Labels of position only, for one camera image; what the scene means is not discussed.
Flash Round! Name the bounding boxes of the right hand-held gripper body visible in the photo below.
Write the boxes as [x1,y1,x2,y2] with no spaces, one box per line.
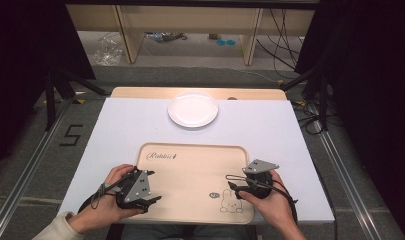
[241,159,280,200]

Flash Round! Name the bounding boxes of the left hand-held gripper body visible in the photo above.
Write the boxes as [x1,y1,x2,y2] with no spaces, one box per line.
[115,166,152,212]

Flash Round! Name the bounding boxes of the person's left hand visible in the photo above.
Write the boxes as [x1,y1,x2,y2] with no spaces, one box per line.
[68,163,145,234]

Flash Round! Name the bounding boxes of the person's right hand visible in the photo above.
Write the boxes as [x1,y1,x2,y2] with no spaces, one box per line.
[238,169,297,232]

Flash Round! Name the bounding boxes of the person's legs in jeans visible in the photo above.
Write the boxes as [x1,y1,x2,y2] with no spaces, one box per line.
[120,223,258,240]

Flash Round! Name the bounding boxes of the wooden tray with rabbit print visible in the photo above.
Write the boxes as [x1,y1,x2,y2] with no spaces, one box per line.
[123,142,256,225]

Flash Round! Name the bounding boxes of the white table cover board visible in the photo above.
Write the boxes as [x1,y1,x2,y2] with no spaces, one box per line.
[57,97,336,225]

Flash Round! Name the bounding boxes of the white round plate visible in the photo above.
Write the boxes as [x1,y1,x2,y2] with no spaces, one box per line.
[167,91,220,129]

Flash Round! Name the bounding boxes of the black metal stand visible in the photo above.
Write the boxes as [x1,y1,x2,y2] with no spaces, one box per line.
[44,68,108,132]
[279,64,330,132]

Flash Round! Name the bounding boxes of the clear plastic bag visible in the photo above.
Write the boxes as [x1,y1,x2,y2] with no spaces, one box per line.
[92,32,125,67]

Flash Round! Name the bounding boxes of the bluish bundle under shelf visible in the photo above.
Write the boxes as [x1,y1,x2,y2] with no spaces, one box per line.
[144,31,189,43]

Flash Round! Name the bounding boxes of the black curtain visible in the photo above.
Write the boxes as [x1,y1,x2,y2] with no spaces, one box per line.
[0,0,97,174]
[294,0,405,239]

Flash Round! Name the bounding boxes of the light wooden shelf unit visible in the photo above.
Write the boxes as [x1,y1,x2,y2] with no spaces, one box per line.
[65,3,317,67]

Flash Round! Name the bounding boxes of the left hand-held gripper black cable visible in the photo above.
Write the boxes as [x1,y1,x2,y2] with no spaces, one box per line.
[77,172,138,215]

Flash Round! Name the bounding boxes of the hand-held gripper black cable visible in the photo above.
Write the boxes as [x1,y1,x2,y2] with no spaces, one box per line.
[77,172,138,215]
[243,178,300,225]

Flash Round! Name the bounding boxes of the right hand-held gripper black cable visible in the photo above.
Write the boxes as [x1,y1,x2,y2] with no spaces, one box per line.
[243,178,300,225]

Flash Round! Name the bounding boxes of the black floor cables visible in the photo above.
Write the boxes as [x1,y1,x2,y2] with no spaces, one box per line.
[293,101,341,136]

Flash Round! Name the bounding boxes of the aluminium floor rail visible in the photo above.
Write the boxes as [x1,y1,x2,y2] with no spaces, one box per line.
[304,102,389,240]
[0,99,75,240]

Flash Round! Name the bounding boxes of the black hanging cables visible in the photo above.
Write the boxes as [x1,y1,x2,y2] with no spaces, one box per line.
[255,8,306,81]

